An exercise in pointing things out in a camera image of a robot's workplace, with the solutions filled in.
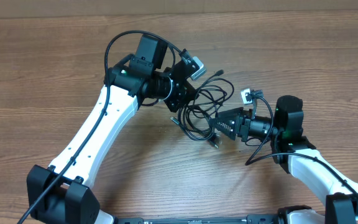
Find black USB cable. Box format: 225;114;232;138
170;69;235;149

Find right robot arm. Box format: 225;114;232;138
209;95;358;223

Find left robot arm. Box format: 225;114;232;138
24;31;205;224

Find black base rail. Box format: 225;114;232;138
113;214;287;224

